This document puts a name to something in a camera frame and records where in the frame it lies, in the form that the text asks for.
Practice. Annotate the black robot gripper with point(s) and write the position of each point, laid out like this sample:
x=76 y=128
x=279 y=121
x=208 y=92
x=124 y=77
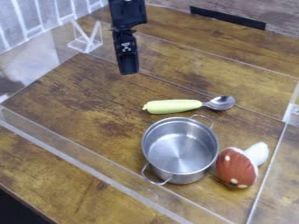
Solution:
x=126 y=14

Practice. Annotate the green handled metal spoon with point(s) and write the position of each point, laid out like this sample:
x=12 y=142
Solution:
x=174 y=106

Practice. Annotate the black strip on table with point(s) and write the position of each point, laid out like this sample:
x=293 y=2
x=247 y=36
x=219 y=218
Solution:
x=228 y=18

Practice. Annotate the small steel pot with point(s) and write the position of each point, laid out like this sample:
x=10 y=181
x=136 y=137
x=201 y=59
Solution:
x=180 y=148

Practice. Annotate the clear acrylic front barrier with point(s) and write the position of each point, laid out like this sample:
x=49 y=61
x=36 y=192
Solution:
x=154 y=196

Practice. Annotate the clear acrylic barrier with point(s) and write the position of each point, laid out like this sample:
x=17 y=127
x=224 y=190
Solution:
x=154 y=196
x=276 y=203

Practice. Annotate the red plush mushroom toy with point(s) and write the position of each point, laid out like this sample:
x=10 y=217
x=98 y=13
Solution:
x=236 y=164

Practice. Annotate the clear acrylic right barrier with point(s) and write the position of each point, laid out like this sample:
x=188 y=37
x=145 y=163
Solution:
x=276 y=203

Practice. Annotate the clear acrylic triangle bracket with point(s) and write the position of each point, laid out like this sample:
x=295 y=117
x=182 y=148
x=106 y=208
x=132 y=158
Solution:
x=85 y=43

